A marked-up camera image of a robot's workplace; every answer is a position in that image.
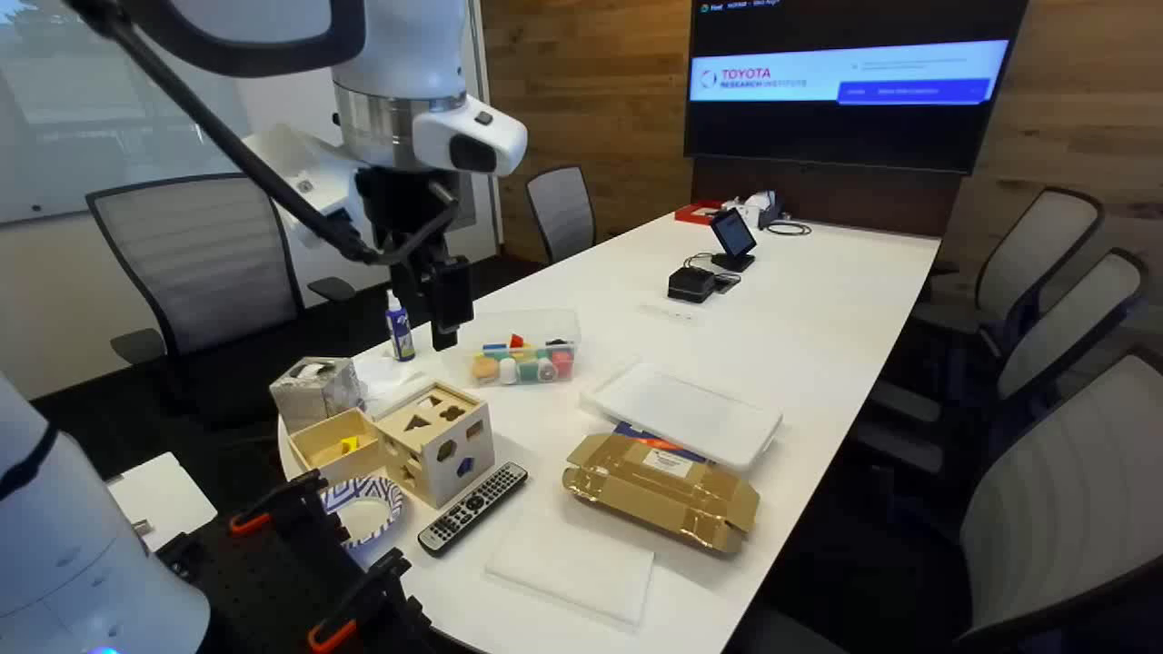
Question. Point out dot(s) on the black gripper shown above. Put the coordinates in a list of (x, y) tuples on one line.
[(412, 213)]

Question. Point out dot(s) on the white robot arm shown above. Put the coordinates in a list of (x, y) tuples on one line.
[(73, 575)]

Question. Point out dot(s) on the clear tub of toy shapes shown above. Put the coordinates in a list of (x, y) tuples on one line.
[(533, 348)]

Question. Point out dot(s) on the white tissue box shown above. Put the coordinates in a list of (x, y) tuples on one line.
[(315, 391)]

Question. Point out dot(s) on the wooden toy box base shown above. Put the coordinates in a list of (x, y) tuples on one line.
[(340, 449)]

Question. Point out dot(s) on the black box device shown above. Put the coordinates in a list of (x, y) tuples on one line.
[(693, 286)]

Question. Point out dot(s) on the gold cardboard box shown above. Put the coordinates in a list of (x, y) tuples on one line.
[(652, 485)]

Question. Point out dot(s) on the small blue spray bottle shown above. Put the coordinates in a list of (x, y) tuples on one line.
[(396, 327)]

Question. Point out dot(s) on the grey chair far end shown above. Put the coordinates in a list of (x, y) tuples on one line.
[(562, 213)]

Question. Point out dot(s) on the blue white patterned bowl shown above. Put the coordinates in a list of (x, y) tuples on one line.
[(367, 512)]

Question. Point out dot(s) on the grey mesh chair left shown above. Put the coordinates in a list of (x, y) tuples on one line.
[(212, 263)]

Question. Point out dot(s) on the black tv remote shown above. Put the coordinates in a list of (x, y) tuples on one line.
[(440, 537)]

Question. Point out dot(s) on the red object on table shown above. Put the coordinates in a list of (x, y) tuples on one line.
[(696, 213)]

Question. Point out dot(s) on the white rectangular tray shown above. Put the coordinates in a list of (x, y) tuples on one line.
[(701, 420)]

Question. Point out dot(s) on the small tablet on stand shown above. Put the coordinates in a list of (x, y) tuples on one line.
[(736, 242)]

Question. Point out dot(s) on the black clamp with orange tips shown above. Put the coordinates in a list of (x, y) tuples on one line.
[(280, 584)]

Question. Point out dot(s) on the clear plastic sheet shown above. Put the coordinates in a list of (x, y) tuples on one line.
[(579, 569)]

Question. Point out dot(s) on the white paper sheet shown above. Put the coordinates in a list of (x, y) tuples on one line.
[(162, 499)]

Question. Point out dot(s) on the grey chair right far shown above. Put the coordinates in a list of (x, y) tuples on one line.
[(1014, 270)]

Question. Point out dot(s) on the grey chair right middle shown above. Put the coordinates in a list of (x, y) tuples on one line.
[(950, 435)]

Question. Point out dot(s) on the grey chair right front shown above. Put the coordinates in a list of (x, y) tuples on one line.
[(1060, 529)]

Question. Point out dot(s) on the wall mounted tv screen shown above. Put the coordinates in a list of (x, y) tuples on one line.
[(849, 81)]

